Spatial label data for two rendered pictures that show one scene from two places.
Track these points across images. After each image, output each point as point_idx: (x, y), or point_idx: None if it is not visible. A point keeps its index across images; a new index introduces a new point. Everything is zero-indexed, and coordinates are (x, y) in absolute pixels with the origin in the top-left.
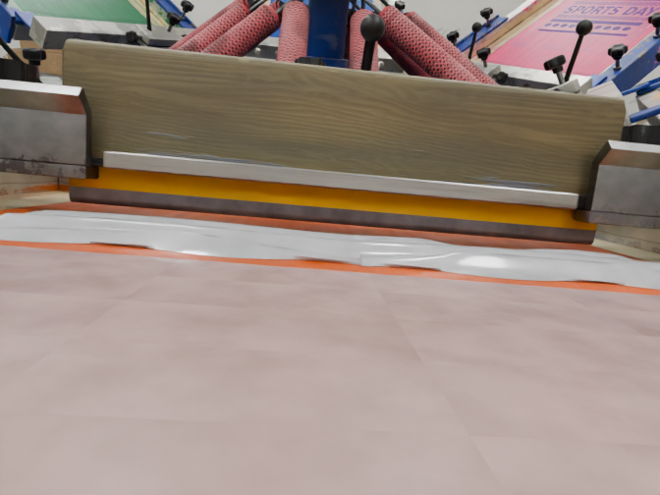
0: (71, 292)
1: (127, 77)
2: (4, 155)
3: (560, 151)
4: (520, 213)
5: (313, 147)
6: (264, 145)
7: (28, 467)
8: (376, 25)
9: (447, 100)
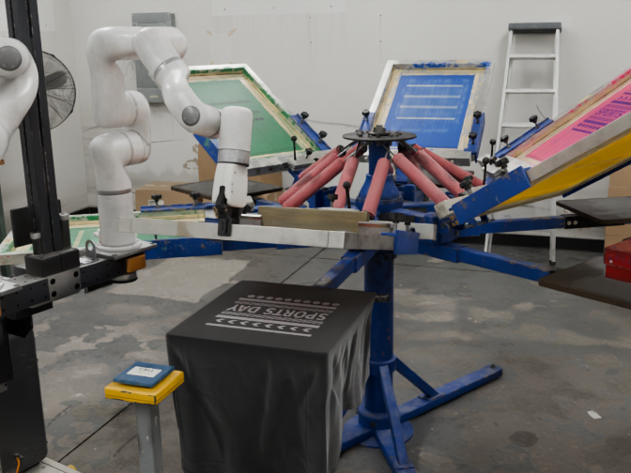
0: None
1: (269, 212)
2: None
3: (353, 223)
4: None
5: (302, 224)
6: (293, 224)
7: None
8: (346, 185)
9: (329, 214)
